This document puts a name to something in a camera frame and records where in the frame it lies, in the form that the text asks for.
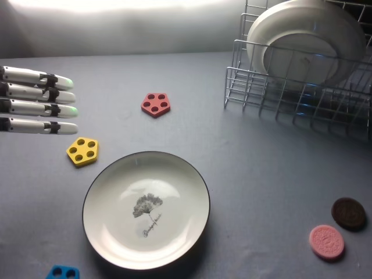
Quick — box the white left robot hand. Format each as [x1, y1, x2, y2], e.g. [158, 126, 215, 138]
[0, 65, 79, 137]

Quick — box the white plate with ginkgo print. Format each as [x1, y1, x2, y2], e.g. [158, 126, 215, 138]
[246, 0, 367, 91]
[82, 151, 211, 270]

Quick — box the yellow pentagon block with holes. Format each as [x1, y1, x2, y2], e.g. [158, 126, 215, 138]
[66, 137, 99, 169]

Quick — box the white backdrop sheet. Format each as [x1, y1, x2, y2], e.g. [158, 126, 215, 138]
[0, 0, 372, 59]

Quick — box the red pentagon block with holes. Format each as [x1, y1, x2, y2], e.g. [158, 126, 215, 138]
[141, 92, 172, 119]

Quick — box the blue pentagon block with holes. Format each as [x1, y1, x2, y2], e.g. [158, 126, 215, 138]
[45, 264, 80, 279]

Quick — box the grey table cloth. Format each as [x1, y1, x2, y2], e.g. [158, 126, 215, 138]
[0, 52, 372, 279]

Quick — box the pink sandwich cookie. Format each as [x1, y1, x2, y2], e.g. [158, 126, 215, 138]
[309, 224, 346, 262]

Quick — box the dark brown sandwich cookie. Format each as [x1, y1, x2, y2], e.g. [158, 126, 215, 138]
[331, 197, 366, 232]

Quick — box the wire dish rack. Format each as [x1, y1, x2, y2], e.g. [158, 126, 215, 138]
[223, 0, 372, 143]

